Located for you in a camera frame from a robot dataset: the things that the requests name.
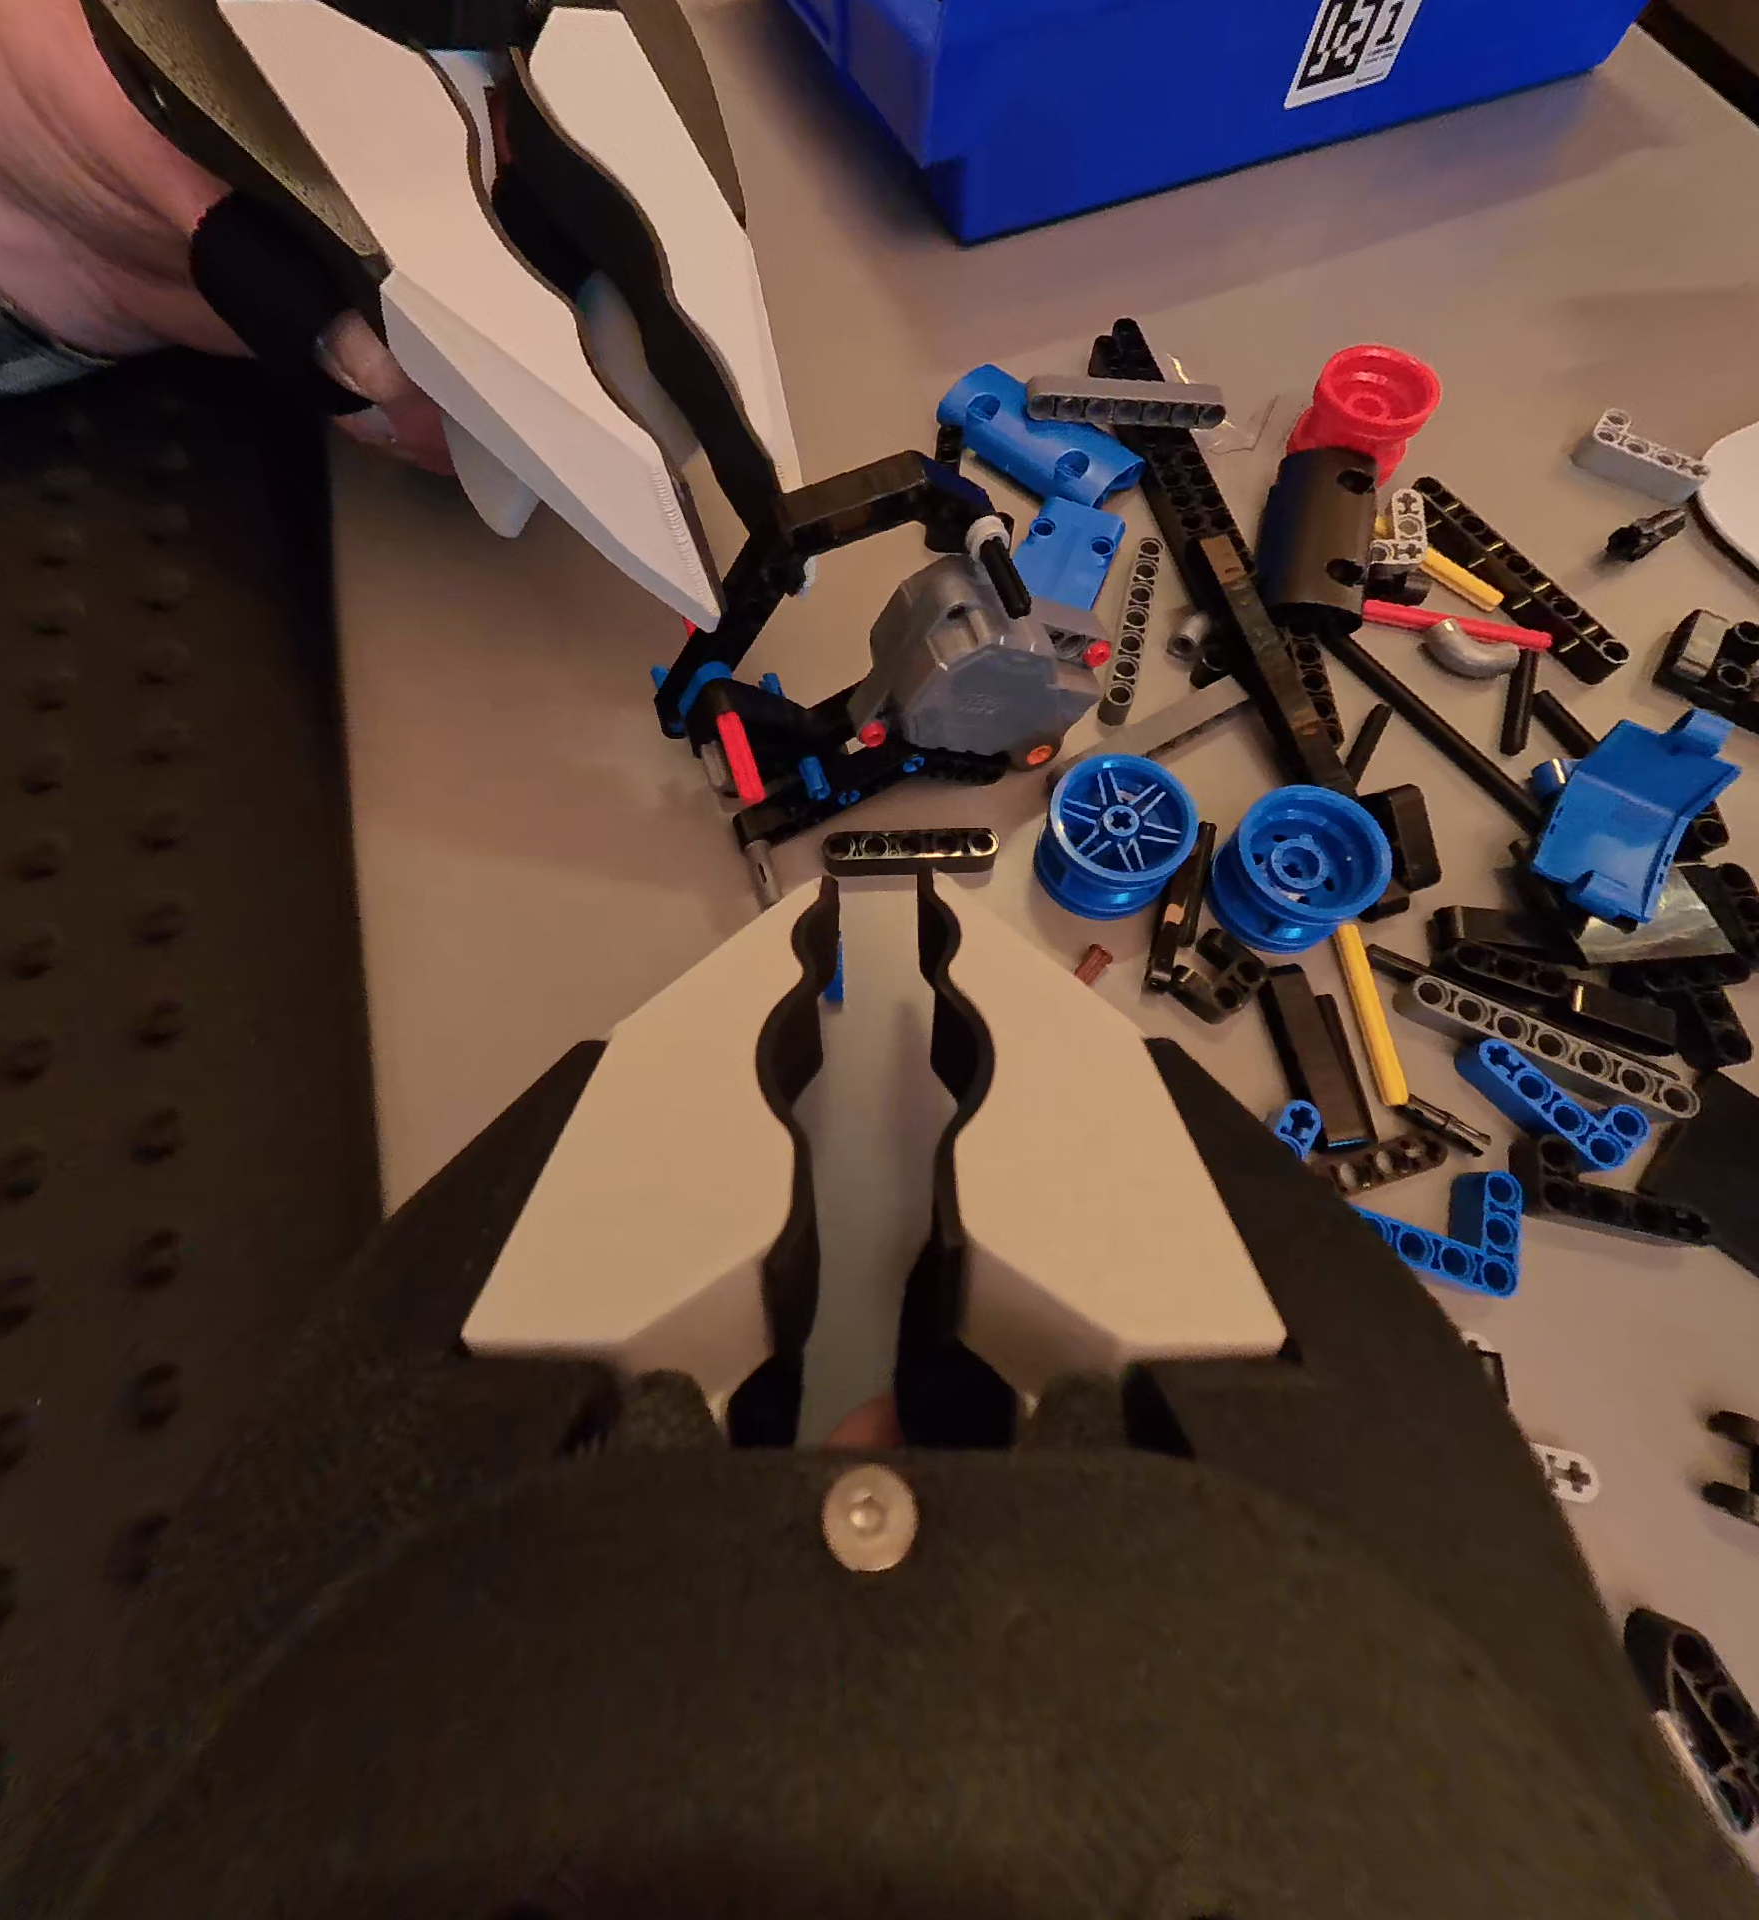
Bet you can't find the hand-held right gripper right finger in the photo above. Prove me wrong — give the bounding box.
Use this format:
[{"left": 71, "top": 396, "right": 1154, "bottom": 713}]
[{"left": 897, "top": 873, "right": 1288, "bottom": 1447}]

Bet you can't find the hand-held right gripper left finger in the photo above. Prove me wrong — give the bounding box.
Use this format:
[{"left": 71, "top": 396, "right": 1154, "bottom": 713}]
[{"left": 459, "top": 877, "right": 843, "bottom": 1447}]

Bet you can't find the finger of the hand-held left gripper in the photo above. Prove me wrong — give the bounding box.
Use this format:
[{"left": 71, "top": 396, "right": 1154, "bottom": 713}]
[
  {"left": 500, "top": 0, "right": 806, "bottom": 530},
  {"left": 216, "top": 0, "right": 729, "bottom": 635}
]

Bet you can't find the grey toy motor assembly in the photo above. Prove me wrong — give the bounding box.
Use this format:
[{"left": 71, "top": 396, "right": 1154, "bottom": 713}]
[{"left": 647, "top": 552, "right": 1124, "bottom": 906}]

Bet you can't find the silver toy pipe elbow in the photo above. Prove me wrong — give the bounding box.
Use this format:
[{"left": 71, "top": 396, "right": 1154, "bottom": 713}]
[{"left": 1419, "top": 611, "right": 1525, "bottom": 684}]

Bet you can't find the grey desk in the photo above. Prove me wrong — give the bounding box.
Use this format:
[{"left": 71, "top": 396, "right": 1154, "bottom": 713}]
[{"left": 328, "top": 0, "right": 1759, "bottom": 1920}]

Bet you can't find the person's left hand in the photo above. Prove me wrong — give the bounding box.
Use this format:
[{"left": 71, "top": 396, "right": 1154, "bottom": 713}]
[{"left": 0, "top": 0, "right": 455, "bottom": 474}]

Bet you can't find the blue angled toy beam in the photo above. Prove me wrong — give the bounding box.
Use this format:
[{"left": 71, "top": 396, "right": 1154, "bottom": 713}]
[
  {"left": 1453, "top": 1035, "right": 1656, "bottom": 1176},
  {"left": 1347, "top": 1167, "right": 1528, "bottom": 1302}
]

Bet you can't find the blue toy wheel rim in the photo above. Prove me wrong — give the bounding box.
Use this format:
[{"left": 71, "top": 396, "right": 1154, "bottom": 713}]
[
  {"left": 1206, "top": 780, "right": 1397, "bottom": 957},
  {"left": 1029, "top": 749, "right": 1201, "bottom": 919}
]

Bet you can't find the short black toy beam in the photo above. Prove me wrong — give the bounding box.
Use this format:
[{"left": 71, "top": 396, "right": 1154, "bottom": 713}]
[{"left": 820, "top": 822, "right": 1005, "bottom": 877}]

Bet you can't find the blue curved toy panel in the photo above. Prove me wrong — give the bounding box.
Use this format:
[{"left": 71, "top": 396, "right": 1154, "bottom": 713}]
[{"left": 935, "top": 361, "right": 1151, "bottom": 506}]

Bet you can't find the blue plastic bin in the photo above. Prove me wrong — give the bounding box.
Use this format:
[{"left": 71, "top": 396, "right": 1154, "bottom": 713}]
[{"left": 779, "top": 0, "right": 1656, "bottom": 248}]

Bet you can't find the grey toy beam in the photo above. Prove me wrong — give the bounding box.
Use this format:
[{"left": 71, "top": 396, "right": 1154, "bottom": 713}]
[{"left": 1026, "top": 371, "right": 1228, "bottom": 432}]

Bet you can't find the blue flat toy panel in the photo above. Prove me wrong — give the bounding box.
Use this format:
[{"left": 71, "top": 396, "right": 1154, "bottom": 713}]
[{"left": 1011, "top": 493, "right": 1131, "bottom": 611}]

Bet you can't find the pile of black toy beams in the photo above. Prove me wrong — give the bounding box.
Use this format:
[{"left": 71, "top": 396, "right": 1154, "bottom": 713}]
[{"left": 1085, "top": 313, "right": 1759, "bottom": 1249}]

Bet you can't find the black flat toy tile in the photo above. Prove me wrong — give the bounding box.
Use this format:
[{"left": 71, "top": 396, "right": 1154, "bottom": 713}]
[{"left": 1634, "top": 1069, "right": 1759, "bottom": 1310}]

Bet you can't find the black toy block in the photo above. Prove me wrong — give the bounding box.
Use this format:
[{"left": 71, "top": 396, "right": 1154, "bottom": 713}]
[{"left": 1251, "top": 444, "right": 1385, "bottom": 635}]

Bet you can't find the red toy wheel rim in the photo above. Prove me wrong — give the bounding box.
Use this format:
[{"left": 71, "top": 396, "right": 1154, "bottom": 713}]
[{"left": 1284, "top": 343, "right": 1447, "bottom": 483}]

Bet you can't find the black toy frame piece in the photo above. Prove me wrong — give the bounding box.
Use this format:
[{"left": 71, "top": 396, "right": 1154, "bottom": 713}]
[{"left": 1651, "top": 603, "right": 1759, "bottom": 762}]

